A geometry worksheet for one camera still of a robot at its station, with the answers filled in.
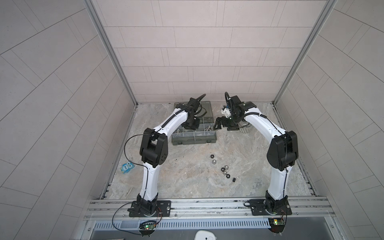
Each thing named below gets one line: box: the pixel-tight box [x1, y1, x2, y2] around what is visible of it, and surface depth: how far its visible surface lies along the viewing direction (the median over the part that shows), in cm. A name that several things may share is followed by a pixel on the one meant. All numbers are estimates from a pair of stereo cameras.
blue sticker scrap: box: [120, 161, 135, 175], surface depth 84 cm
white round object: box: [194, 230, 217, 240], surface depth 64 cm
